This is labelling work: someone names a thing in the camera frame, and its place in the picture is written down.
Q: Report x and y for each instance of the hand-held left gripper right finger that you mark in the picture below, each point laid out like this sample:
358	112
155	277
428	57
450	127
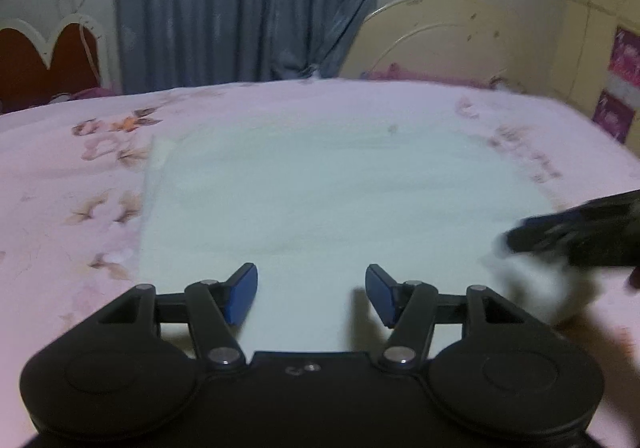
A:
380	295

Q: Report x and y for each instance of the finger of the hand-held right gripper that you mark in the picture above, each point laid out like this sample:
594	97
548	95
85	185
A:
540	233

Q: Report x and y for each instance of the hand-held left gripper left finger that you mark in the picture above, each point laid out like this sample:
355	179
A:
242	293

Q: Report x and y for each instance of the white towel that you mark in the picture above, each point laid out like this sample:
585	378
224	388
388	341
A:
325	198

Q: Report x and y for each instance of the pink wardrobe poster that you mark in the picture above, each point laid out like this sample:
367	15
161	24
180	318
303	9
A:
616	115
627	55

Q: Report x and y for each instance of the patterned pillow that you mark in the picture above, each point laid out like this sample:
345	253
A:
506	84

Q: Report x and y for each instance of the magenta blanket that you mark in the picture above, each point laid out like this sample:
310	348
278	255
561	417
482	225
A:
425	75

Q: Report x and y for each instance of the pink floral bed sheet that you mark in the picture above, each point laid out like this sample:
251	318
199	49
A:
65	188

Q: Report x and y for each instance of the cream round headboard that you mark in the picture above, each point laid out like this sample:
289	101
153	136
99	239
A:
450	38

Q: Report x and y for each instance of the cream wardrobe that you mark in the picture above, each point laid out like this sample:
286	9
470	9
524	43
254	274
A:
595	3

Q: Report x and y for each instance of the grey and pink cloth pile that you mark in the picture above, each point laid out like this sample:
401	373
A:
87	94

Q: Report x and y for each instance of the wide blue curtain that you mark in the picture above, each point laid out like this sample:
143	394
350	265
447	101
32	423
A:
240	8

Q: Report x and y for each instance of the brown heart-shaped headboard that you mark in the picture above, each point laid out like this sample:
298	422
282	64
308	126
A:
30	63

